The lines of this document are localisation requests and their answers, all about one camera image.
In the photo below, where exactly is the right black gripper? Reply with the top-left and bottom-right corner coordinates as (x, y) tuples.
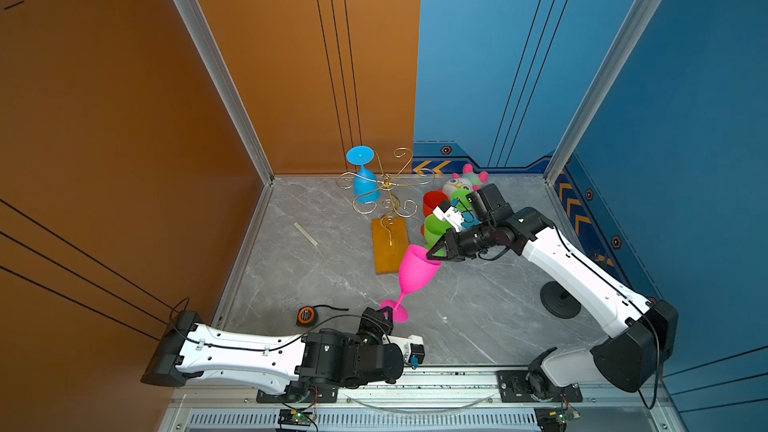
(423, 221), (495, 262)

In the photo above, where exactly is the green wine glass front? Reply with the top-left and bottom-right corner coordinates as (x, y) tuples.
(423, 214), (452, 249)

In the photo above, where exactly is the green wine glass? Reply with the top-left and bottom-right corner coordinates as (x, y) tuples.
(451, 188), (473, 212)
(423, 214), (452, 249)

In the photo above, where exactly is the pink wine glass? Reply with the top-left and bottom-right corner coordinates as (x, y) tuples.
(380, 245), (441, 323)

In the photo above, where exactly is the red wine glass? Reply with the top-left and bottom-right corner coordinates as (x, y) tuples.
(423, 190), (448, 217)

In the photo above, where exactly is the blue wine glass back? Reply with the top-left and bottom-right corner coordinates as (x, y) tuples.
(346, 145), (380, 205)

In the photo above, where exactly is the blue wine glass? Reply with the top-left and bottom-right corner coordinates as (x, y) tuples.
(346, 145), (380, 205)
(462, 211), (480, 230)

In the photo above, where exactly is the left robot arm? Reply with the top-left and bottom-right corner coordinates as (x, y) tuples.
(141, 307), (425, 401)

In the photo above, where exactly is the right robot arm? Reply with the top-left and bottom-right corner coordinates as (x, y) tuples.
(427, 184), (679, 402)

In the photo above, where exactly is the wooden rack base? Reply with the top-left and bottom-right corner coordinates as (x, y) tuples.
(372, 217), (410, 275)

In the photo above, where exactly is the orange black tape measure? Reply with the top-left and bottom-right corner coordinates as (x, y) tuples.
(296, 304), (348, 328)

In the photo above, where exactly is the white plush bird toy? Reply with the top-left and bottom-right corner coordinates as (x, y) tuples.
(442, 163), (489, 198)

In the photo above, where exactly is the left circuit board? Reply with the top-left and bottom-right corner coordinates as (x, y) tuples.
(276, 408), (319, 432)

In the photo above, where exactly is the circuit board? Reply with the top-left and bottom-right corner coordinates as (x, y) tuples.
(276, 408), (319, 432)
(534, 408), (581, 432)

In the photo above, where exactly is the black round stand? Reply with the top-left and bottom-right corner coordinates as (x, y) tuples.
(540, 281), (582, 319)

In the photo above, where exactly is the right circuit board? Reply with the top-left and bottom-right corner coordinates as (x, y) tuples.
(534, 408), (581, 432)

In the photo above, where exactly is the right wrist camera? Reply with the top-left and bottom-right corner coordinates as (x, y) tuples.
(433, 200), (466, 233)

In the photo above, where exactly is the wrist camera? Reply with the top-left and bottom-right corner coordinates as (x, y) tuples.
(433, 200), (466, 233)
(389, 335), (426, 369)

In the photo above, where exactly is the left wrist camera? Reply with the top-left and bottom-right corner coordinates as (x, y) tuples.
(389, 335), (426, 369)

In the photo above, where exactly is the gold wire glass rack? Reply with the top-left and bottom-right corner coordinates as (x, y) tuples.
(335, 147), (436, 219)

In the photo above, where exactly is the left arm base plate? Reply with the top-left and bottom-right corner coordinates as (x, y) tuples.
(256, 367), (342, 402)

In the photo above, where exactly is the aluminium front rail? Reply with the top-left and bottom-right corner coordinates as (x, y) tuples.
(159, 366), (687, 431)

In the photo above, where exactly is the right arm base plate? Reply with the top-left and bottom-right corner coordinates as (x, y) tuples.
(496, 369), (583, 403)

